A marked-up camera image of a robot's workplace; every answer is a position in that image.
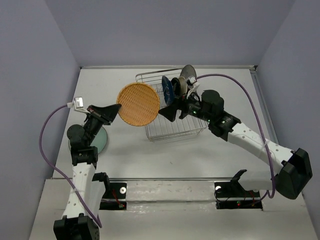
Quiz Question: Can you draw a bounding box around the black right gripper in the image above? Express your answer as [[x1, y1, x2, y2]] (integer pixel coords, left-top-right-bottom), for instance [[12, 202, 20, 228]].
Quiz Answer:
[[157, 89, 213, 123]]

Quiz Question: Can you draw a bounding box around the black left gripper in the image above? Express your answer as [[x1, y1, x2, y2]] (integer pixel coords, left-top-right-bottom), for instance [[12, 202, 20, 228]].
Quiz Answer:
[[83, 103, 121, 145]]

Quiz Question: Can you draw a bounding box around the dark blue glazed plate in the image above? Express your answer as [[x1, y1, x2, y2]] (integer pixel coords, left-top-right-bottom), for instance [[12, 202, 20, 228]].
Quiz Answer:
[[161, 75, 175, 106]]

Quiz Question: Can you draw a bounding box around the glossy black plate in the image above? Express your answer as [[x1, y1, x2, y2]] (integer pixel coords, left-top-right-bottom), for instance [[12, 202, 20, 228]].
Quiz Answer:
[[171, 77, 182, 98]]

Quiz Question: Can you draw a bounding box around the mint green flower plate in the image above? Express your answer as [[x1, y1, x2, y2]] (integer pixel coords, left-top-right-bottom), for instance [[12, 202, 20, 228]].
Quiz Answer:
[[66, 124, 108, 154]]

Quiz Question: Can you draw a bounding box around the cream plate with black patch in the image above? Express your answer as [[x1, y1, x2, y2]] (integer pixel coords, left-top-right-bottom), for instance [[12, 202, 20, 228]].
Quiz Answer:
[[178, 76, 189, 96]]

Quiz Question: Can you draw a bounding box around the orange woven round plate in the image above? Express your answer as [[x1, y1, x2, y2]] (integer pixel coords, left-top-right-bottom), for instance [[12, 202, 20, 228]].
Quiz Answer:
[[116, 82, 160, 127]]

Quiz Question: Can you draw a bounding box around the grey reindeer pattern plate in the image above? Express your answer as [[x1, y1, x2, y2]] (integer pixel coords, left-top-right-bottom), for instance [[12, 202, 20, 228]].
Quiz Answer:
[[180, 64, 197, 79]]

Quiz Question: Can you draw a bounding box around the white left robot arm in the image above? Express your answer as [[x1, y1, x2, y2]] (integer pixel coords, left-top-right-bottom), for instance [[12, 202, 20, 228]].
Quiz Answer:
[[53, 104, 121, 240]]

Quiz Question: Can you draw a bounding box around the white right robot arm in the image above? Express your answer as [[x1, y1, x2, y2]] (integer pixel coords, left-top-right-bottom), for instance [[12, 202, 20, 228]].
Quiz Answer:
[[158, 90, 313, 200]]

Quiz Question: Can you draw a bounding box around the metal wire dish rack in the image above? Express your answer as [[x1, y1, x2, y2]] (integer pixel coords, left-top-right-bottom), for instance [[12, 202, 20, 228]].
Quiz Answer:
[[135, 67, 208, 142]]

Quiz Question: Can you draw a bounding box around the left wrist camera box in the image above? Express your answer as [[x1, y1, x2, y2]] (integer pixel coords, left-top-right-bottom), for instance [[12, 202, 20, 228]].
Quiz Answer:
[[72, 97, 87, 113]]

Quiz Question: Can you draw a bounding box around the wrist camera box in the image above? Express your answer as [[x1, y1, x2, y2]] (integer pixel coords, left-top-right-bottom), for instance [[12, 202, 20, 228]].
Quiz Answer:
[[72, 97, 87, 113], [186, 75, 200, 99]]

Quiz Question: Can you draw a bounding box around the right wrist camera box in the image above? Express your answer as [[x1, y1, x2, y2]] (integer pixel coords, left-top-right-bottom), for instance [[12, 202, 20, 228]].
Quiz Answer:
[[186, 75, 200, 99]]

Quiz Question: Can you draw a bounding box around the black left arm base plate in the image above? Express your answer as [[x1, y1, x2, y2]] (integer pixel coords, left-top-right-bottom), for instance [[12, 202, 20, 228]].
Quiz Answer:
[[99, 182, 127, 211]]

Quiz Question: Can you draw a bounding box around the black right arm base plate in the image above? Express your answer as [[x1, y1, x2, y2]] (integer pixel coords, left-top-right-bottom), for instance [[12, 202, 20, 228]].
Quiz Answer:
[[214, 181, 263, 210]]

